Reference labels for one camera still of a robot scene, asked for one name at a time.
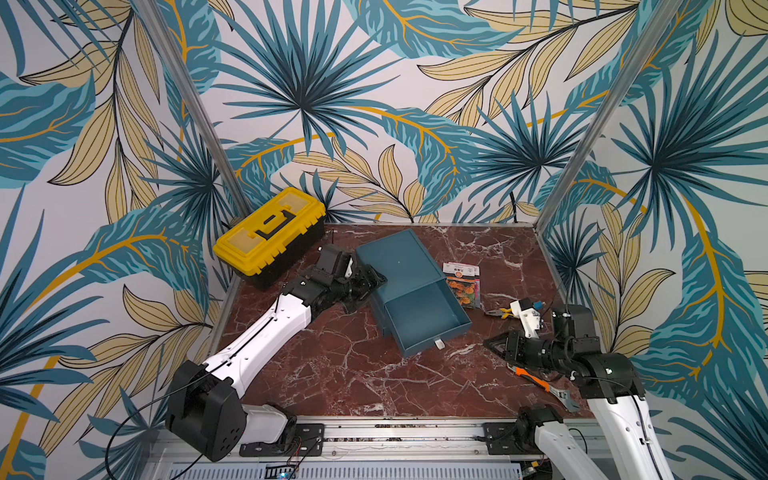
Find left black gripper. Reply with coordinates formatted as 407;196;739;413
332;262;387;313

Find teal three-drawer cabinet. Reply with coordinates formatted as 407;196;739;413
353;228;448;337

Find teal top drawer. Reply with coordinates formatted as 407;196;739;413
372;280;472;358

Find orange flower seed bag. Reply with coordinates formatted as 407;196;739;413
442;271;481;309

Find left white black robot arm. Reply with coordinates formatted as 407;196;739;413
165;265;386;462

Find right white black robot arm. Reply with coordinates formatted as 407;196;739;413
483;331;673;479

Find yellow black toolbox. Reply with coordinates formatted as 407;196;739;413
213;187;326;291

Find yellow handled pliers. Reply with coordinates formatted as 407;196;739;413
484;307;515;319

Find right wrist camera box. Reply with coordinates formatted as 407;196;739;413
510;298;541;338

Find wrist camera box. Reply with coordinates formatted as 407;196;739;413
316;244;352;278
510;298;541;338

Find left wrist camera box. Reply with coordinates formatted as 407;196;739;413
316;244;352;278

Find left aluminium corner post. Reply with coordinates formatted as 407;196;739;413
134;0;251;217

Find aluminium corner post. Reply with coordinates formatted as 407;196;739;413
134;0;251;217
534;0;682;236

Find right aluminium corner post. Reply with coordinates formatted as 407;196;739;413
534;0;682;236

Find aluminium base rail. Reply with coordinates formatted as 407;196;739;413
140;416;624;479

